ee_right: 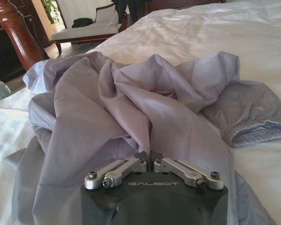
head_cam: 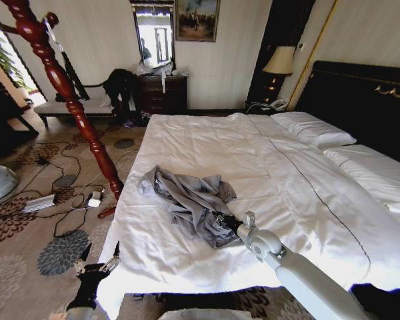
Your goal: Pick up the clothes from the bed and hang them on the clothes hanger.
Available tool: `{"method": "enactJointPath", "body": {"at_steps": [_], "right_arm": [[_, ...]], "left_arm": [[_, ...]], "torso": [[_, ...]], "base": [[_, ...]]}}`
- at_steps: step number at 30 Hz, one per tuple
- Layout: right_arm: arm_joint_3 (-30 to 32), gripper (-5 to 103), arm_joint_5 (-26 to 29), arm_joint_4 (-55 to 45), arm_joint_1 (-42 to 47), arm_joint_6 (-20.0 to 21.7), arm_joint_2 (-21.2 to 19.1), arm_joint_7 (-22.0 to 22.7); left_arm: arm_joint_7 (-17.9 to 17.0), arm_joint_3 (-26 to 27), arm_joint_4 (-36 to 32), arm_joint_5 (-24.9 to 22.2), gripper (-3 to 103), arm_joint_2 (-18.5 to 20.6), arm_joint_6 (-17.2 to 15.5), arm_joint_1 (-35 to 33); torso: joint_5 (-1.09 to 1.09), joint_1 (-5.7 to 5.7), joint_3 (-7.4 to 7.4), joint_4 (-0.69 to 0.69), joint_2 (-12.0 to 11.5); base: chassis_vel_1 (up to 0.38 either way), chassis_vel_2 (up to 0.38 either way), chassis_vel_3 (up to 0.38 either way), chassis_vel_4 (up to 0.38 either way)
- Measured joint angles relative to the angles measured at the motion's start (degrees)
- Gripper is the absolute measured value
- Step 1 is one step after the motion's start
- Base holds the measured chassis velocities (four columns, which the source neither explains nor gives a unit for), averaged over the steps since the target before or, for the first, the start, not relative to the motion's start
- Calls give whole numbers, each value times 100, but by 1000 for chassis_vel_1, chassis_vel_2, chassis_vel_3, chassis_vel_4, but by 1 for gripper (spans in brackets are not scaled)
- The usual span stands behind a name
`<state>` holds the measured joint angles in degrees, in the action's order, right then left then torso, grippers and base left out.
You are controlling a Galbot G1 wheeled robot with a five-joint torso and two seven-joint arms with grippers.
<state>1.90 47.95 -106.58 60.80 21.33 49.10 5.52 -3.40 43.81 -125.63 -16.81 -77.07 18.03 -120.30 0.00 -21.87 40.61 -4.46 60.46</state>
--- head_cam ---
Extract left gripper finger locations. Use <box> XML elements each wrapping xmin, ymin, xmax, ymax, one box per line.
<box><xmin>73</xmin><ymin>242</ymin><xmax>93</xmax><ymax>275</ymax></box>
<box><xmin>101</xmin><ymin>240</ymin><xmax>121</xmax><ymax>271</ymax></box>

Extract grey clothes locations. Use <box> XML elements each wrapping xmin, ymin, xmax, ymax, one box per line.
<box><xmin>137</xmin><ymin>165</ymin><xmax>241</xmax><ymax>249</ymax></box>

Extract white bed duvet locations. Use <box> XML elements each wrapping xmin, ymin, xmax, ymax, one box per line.
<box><xmin>98</xmin><ymin>112</ymin><xmax>400</xmax><ymax>303</ymax></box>

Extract white folded bed sheet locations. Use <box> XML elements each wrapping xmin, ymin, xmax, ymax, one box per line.
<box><xmin>322</xmin><ymin>143</ymin><xmax>400</xmax><ymax>231</ymax></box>

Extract black clothes pile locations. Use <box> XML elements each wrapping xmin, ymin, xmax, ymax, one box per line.
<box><xmin>103</xmin><ymin>68</ymin><xmax>140</xmax><ymax>125</ymax></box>

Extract black object at bed foot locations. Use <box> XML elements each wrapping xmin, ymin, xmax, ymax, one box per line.
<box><xmin>351</xmin><ymin>282</ymin><xmax>400</xmax><ymax>320</ymax></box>

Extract white power adapter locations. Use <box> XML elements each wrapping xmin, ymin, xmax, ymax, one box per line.
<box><xmin>85</xmin><ymin>190</ymin><xmax>103</xmax><ymax>209</ymax></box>

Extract silver power supply box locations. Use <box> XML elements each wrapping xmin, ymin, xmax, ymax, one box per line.
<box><xmin>21</xmin><ymin>193</ymin><xmax>57</xmax><ymax>215</ymax></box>

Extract white robot front shell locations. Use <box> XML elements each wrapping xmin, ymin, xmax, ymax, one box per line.
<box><xmin>157</xmin><ymin>308</ymin><xmax>260</xmax><ymax>320</ymax></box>

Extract white rounded device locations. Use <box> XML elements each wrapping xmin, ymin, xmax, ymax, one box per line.
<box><xmin>0</xmin><ymin>157</ymin><xmax>20</xmax><ymax>207</ymax></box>

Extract dark nightstand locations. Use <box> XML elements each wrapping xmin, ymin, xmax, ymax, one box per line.
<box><xmin>244</xmin><ymin>99</ymin><xmax>289</xmax><ymax>116</ymax></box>

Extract white pillow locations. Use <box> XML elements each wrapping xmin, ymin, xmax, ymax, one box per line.
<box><xmin>269</xmin><ymin>111</ymin><xmax>358</xmax><ymax>150</ymax></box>

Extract dark items on floor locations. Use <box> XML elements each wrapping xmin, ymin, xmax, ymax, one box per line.
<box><xmin>121</xmin><ymin>111</ymin><xmax>151</xmax><ymax>129</ymax></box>

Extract white telephone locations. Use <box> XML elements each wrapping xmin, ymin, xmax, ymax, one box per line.
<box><xmin>269</xmin><ymin>97</ymin><xmax>291</xmax><ymax>111</ymax></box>

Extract dark wooden dresser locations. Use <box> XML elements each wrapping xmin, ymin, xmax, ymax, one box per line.
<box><xmin>134</xmin><ymin>73</ymin><xmax>189</xmax><ymax>115</ymax></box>

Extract white cushioned bench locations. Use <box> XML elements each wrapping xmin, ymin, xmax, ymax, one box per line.
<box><xmin>33</xmin><ymin>79</ymin><xmax>121</xmax><ymax>129</ymax></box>

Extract dark wooden desk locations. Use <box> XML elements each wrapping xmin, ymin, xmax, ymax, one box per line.
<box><xmin>0</xmin><ymin>63</ymin><xmax>40</xmax><ymax>161</ymax></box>

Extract clear plastic bag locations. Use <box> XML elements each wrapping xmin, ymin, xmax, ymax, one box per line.
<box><xmin>135</xmin><ymin>61</ymin><xmax>173</xmax><ymax>77</ymax></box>

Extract table lamp with beige shade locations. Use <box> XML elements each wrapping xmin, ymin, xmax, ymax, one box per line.
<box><xmin>262</xmin><ymin>45</ymin><xmax>297</xmax><ymax>103</ymax></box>

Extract dark headboard with gold trim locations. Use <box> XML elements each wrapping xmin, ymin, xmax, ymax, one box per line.
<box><xmin>295</xmin><ymin>60</ymin><xmax>400</xmax><ymax>169</ymax></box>

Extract person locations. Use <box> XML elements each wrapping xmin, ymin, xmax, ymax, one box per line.
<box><xmin>140</xmin><ymin>37</ymin><xmax>153</xmax><ymax>60</ymax></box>

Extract red wooden coat stand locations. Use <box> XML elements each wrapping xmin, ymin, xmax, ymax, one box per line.
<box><xmin>0</xmin><ymin>0</ymin><xmax>126</xmax><ymax>220</ymax></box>

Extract gold vertical trim strip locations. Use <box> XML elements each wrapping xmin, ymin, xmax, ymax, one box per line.
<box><xmin>286</xmin><ymin>0</ymin><xmax>339</xmax><ymax>113</ymax></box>

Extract gold framed painting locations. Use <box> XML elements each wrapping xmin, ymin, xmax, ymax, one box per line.
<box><xmin>174</xmin><ymin>0</ymin><xmax>221</xmax><ymax>43</ymax></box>

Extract green plant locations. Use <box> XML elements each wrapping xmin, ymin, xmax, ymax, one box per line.
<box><xmin>0</xmin><ymin>29</ymin><xmax>31</xmax><ymax>91</ymax></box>

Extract black floor cable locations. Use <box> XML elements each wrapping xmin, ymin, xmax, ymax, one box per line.
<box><xmin>18</xmin><ymin>141</ymin><xmax>89</xmax><ymax>239</ymax></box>

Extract white floor cable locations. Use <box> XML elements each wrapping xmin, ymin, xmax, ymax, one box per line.
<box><xmin>70</xmin><ymin>149</ymin><xmax>138</xmax><ymax>211</ymax></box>

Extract dark framed wall mirror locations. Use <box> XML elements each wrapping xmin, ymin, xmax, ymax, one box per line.
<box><xmin>129</xmin><ymin>0</ymin><xmax>176</xmax><ymax>66</ymax></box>

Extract dark wall panel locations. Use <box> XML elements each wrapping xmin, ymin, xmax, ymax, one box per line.
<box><xmin>246</xmin><ymin>0</ymin><xmax>317</xmax><ymax>103</ymax></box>

